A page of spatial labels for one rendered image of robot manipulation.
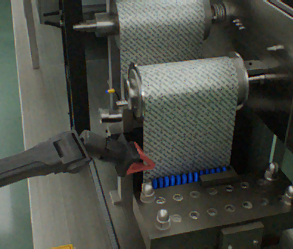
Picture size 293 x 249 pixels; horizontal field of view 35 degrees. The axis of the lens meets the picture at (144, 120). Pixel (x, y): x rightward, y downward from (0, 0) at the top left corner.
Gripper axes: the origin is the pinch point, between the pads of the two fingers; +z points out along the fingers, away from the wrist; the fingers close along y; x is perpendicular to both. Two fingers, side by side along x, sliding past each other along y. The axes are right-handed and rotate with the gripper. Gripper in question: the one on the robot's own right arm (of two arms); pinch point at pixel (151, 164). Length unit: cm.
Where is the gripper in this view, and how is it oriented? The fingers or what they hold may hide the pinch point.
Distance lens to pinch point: 118.4
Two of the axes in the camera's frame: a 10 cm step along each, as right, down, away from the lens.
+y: 2.7, 5.1, -8.2
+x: 5.0, -8.0, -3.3
